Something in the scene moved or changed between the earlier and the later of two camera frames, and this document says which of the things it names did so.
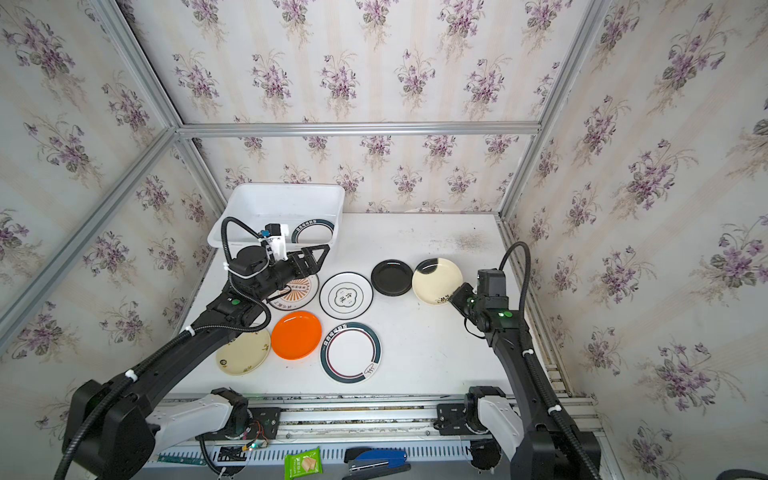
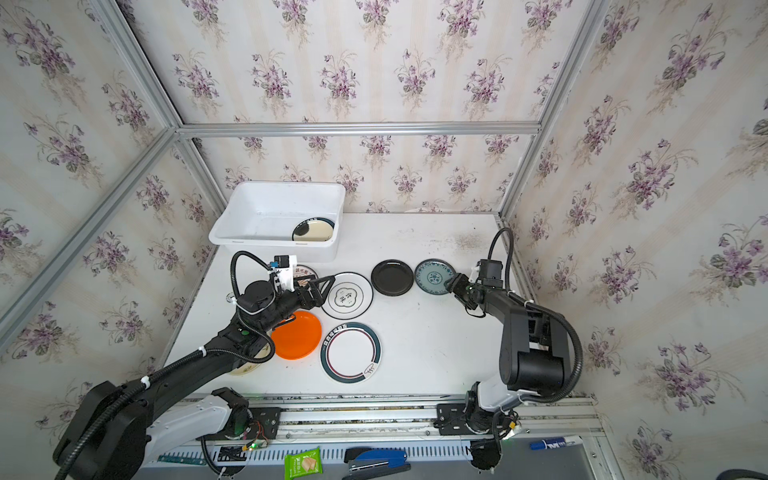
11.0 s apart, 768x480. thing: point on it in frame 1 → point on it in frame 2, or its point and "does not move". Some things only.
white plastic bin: x=311 y=213 does not move
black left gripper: x=303 y=264 → x=308 y=293
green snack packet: x=302 y=464 does not move
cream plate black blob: x=434 y=279 → x=313 y=228
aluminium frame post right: x=593 y=18 does not move
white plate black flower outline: x=346 y=295 does not move
